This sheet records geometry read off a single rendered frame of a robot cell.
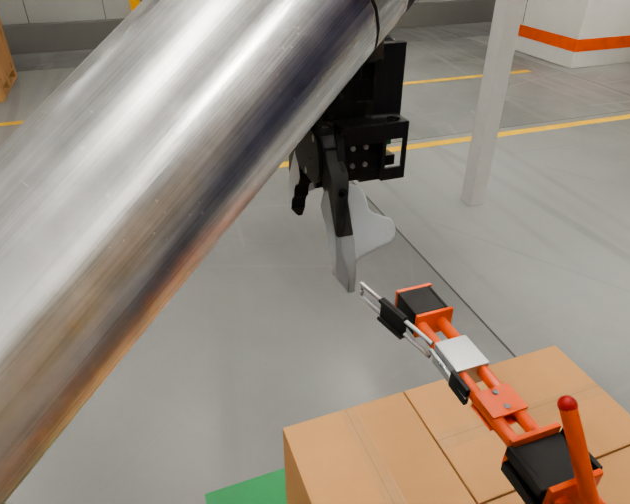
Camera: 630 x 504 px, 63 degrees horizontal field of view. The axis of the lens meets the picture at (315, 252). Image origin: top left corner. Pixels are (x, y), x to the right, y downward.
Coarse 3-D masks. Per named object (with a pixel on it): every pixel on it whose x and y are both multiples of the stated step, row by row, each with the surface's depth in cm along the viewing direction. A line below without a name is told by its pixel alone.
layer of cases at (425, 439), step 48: (432, 384) 164; (480, 384) 164; (528, 384) 164; (576, 384) 164; (288, 432) 149; (336, 432) 149; (384, 432) 149; (432, 432) 149; (480, 432) 149; (624, 432) 149; (288, 480) 159; (336, 480) 136; (384, 480) 136; (432, 480) 136; (480, 480) 136; (624, 480) 136
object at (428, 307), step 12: (408, 288) 98; (420, 288) 98; (396, 300) 98; (408, 300) 95; (420, 300) 95; (432, 300) 95; (408, 312) 94; (420, 312) 92; (432, 312) 92; (444, 312) 93; (432, 324) 93
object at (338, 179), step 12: (324, 156) 42; (336, 156) 42; (324, 168) 42; (336, 168) 42; (324, 180) 43; (336, 180) 41; (348, 180) 42; (336, 192) 41; (336, 204) 42; (348, 204) 43; (336, 216) 42; (348, 216) 43; (336, 228) 42; (348, 228) 43
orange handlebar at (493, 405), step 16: (432, 336) 89; (448, 336) 90; (480, 368) 83; (496, 384) 80; (480, 400) 77; (496, 400) 77; (512, 400) 77; (480, 416) 77; (496, 416) 74; (512, 416) 76; (528, 416) 75; (496, 432) 74; (512, 432) 72
